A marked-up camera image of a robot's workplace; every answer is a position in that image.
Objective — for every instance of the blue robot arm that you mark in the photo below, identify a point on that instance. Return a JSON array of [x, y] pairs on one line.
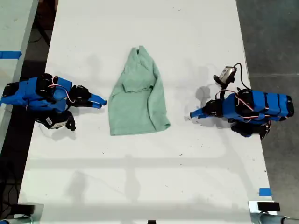
[[25, 93], [268, 102]]

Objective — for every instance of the pale green T-shirt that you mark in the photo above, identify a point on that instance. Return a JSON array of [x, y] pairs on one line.
[[135, 105]]

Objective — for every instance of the long blue tape strip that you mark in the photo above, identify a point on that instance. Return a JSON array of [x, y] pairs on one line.
[[10, 54]]

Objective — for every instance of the white side table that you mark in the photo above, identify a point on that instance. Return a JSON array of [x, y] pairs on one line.
[[14, 23]]

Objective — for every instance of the grey metal pipe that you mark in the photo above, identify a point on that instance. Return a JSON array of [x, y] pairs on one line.
[[16, 220], [271, 219]]

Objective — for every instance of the metal mounting plate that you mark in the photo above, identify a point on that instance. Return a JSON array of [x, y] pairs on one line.
[[252, 207], [39, 211]]

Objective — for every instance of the small black clip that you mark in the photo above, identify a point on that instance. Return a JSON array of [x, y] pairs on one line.
[[151, 222]]

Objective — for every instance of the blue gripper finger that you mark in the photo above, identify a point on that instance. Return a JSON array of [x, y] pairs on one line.
[[95, 106], [99, 99], [201, 115], [199, 110]]

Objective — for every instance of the small black box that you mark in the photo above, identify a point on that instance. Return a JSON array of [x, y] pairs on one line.
[[24, 208], [268, 206]]

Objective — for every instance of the small blue tape piece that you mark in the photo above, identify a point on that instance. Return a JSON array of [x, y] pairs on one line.
[[265, 191]]

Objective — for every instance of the silver black camera box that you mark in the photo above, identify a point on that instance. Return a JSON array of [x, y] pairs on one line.
[[225, 74], [54, 121]]

